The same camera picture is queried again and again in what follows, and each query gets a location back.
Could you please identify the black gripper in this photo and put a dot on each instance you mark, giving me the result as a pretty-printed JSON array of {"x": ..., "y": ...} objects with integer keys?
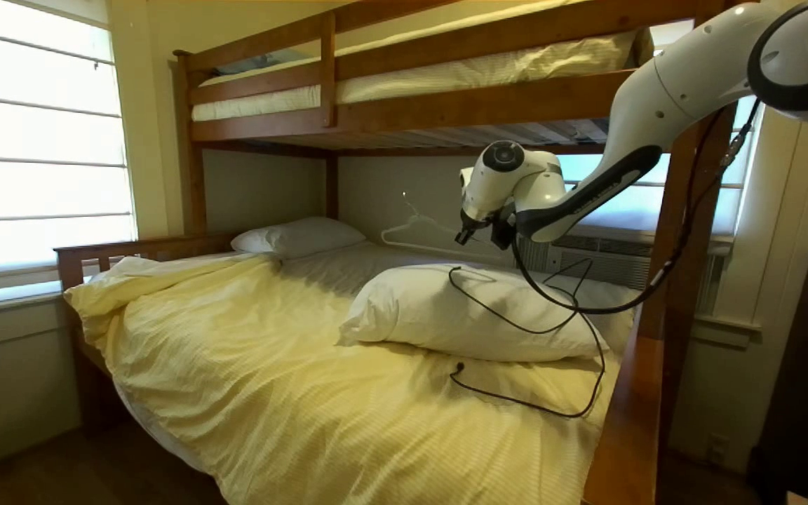
[{"x": 502, "y": 234}]

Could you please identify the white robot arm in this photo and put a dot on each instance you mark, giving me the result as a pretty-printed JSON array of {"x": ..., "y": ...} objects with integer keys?
[{"x": 742, "y": 51}]

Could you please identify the white front pillow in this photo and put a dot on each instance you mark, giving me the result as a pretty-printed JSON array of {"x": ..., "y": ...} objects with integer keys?
[{"x": 466, "y": 313}]

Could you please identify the white pillow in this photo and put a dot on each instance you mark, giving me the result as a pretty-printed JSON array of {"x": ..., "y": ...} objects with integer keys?
[
  {"x": 298, "y": 237},
  {"x": 466, "y": 313}
]

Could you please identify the white back pillow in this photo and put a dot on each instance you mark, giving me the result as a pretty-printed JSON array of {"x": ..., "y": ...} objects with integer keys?
[{"x": 298, "y": 237}]

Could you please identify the window air conditioner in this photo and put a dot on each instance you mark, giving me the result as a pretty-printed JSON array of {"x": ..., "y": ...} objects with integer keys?
[{"x": 612, "y": 276}]

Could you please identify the upper bunk mattress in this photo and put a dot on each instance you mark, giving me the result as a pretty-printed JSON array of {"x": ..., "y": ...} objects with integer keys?
[{"x": 582, "y": 58}]

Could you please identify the yellow comforter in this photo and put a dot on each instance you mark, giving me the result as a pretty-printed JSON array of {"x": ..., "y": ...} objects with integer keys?
[{"x": 237, "y": 362}]

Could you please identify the white window blind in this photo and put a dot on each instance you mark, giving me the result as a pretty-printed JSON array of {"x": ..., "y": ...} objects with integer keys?
[{"x": 63, "y": 161}]

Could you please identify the wooden bunk bed frame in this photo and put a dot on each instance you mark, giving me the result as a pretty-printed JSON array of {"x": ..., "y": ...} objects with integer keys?
[{"x": 307, "y": 51}]

